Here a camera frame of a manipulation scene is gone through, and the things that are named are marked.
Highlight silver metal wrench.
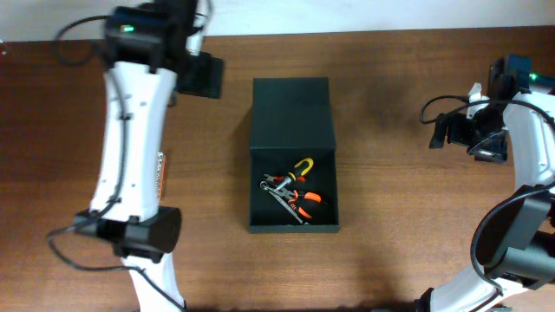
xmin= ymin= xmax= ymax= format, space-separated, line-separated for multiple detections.
xmin=260 ymin=181 xmax=308 ymax=225

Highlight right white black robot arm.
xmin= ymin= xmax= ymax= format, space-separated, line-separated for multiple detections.
xmin=412 ymin=55 xmax=554 ymax=311

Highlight yellow black screwdriver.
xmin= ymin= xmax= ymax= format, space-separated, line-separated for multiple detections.
xmin=275 ymin=158 xmax=314 ymax=191

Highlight orange socket bit rail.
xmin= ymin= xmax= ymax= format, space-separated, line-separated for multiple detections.
xmin=155 ymin=152 xmax=167 ymax=200

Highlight dark green box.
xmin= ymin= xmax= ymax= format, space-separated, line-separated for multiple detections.
xmin=249 ymin=77 xmax=340 ymax=233

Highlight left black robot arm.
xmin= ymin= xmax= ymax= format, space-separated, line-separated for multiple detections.
xmin=71 ymin=1 xmax=223 ymax=311

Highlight right black camera cable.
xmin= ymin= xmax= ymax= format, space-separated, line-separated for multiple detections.
xmin=418 ymin=94 xmax=555 ymax=312

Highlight small orange-handled cutting pliers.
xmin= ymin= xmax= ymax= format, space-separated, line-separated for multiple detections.
xmin=261 ymin=173 xmax=306 ymax=186

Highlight left black camera cable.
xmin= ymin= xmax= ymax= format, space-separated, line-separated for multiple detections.
xmin=45 ymin=0 xmax=213 ymax=312

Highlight black camera cable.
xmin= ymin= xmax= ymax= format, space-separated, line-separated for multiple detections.
xmin=45 ymin=0 xmax=213 ymax=312
xmin=418 ymin=94 xmax=555 ymax=312

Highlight orange black long-nose pliers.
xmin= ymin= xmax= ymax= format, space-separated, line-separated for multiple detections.
xmin=275 ymin=188 xmax=332 ymax=224

